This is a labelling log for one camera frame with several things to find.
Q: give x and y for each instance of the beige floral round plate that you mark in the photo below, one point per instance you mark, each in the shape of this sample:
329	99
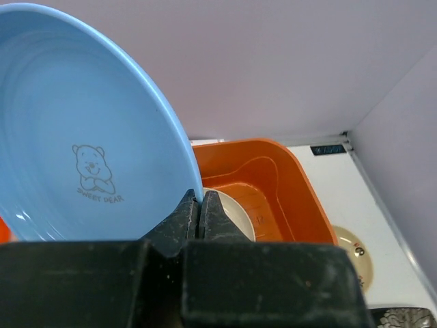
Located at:
358	255

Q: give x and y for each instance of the orange plastic bin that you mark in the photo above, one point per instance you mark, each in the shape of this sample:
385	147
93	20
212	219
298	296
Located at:
268	181

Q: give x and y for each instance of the orange round plate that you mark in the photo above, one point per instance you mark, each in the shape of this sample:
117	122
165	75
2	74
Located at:
5	234

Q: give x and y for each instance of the cream round plate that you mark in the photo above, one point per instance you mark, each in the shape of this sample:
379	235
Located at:
235	213

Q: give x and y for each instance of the blue round plate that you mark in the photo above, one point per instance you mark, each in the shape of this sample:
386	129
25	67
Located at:
90	147

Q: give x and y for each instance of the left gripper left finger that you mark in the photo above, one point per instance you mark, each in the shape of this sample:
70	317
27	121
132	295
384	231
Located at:
169	237

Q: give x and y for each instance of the black floral square plate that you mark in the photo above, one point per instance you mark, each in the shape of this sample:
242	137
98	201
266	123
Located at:
403	317

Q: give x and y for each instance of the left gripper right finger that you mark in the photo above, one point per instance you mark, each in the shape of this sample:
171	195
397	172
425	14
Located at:
214	223

